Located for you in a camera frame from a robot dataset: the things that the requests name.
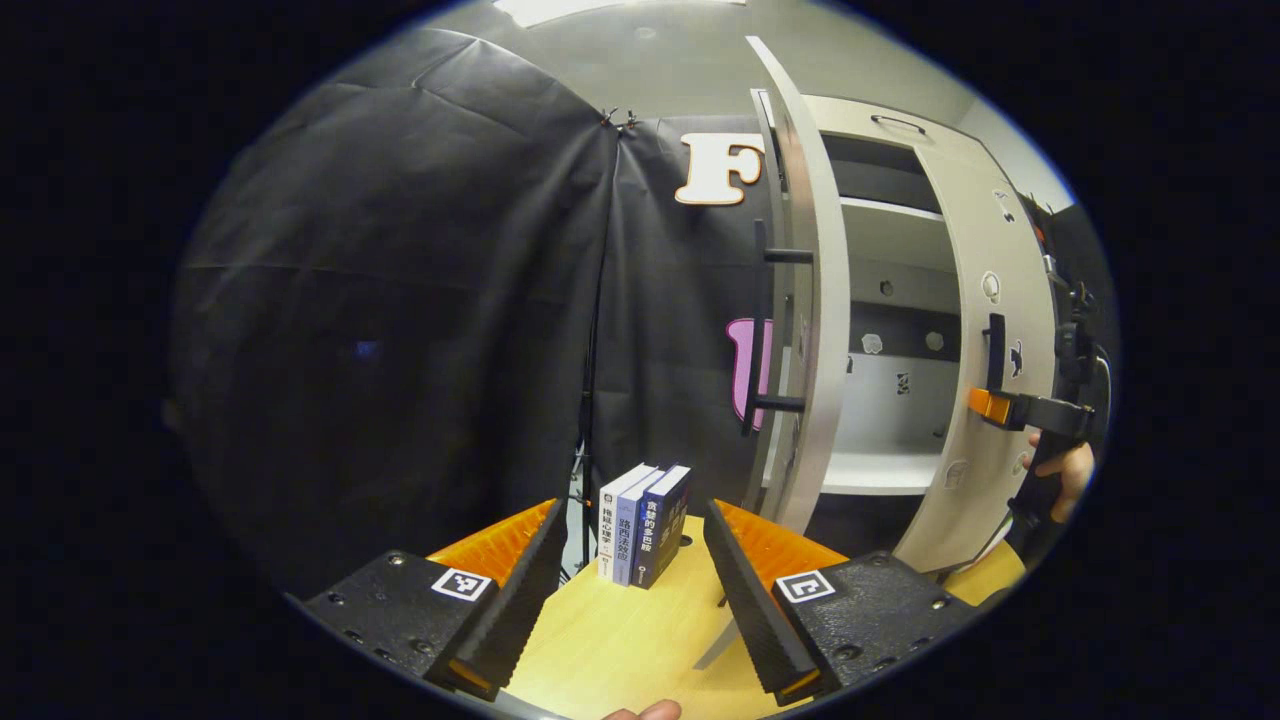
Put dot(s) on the white cabinet door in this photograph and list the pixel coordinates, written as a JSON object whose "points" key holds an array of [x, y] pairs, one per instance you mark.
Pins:
{"points": [[815, 300], [985, 500]]}

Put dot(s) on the white cabinet drawer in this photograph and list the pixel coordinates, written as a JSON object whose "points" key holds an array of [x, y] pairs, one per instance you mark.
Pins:
{"points": [[840, 115]]}

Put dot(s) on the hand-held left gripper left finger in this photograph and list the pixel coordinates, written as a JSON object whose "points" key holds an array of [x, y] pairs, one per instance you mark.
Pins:
{"points": [[520, 595]]}

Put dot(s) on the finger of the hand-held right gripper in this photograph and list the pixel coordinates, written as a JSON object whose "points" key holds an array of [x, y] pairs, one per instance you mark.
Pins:
{"points": [[1050, 415]]}

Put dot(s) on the ceiling light panel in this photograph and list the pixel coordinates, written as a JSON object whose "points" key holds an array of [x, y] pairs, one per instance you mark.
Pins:
{"points": [[600, 10]]}

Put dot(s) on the black backdrop stand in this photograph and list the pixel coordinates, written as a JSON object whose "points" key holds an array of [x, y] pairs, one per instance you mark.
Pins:
{"points": [[586, 500]]}

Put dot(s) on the white cabinet shelf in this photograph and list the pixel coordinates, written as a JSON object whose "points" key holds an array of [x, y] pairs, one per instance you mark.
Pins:
{"points": [[890, 235], [875, 475]]}

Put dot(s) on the grey blue book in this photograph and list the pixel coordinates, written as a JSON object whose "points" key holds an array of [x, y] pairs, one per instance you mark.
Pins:
{"points": [[624, 545]]}

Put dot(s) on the white cabinet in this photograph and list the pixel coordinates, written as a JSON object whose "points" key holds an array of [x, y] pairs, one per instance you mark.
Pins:
{"points": [[880, 420]]}

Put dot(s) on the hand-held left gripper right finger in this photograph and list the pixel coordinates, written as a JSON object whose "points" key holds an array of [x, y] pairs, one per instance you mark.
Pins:
{"points": [[750, 600]]}

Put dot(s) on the black backdrop cloth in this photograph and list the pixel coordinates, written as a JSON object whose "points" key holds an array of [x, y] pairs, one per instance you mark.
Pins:
{"points": [[1085, 250], [400, 300]]}

